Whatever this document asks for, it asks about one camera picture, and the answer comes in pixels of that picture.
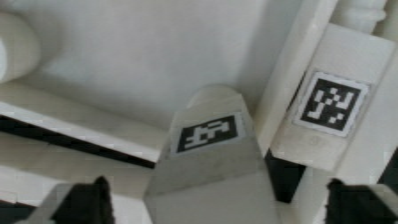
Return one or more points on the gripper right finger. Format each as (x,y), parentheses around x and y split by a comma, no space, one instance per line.
(361,204)

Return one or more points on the white table leg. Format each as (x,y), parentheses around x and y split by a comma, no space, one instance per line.
(210,186)
(344,75)

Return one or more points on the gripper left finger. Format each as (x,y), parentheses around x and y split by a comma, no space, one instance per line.
(77,205)

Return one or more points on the white square table top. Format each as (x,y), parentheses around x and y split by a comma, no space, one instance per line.
(132,53)

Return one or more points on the white U-shaped obstacle fence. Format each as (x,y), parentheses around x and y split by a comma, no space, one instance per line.
(47,158)

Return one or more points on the white table leg lying front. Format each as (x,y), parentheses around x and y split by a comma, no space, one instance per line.
(344,75)

